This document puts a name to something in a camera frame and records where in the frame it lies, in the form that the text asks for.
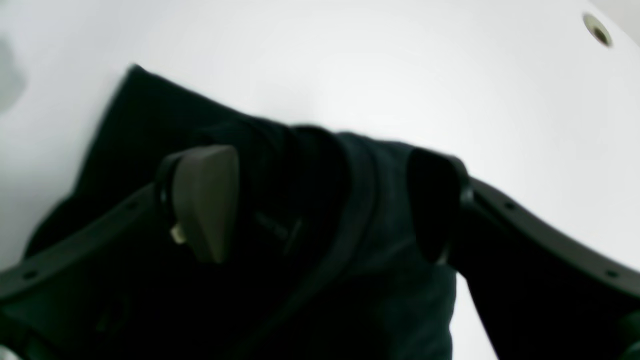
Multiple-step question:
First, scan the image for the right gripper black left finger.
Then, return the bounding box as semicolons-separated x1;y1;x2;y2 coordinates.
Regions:
1;145;240;360

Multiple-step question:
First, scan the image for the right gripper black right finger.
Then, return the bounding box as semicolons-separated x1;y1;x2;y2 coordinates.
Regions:
406;148;640;360

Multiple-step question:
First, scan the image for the black t-shirt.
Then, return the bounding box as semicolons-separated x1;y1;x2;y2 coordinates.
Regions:
23;65;457;360

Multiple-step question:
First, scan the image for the left table grommet hole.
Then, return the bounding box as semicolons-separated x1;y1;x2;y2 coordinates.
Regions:
582;13;613;48

